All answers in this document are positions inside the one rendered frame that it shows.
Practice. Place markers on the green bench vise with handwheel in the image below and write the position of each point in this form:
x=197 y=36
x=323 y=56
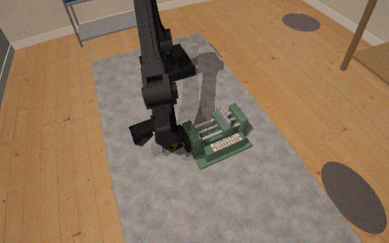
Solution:
x=218 y=141

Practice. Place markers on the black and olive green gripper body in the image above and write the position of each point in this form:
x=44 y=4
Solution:
x=180 y=137

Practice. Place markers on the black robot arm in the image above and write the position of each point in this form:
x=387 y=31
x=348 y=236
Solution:
x=160 y=96

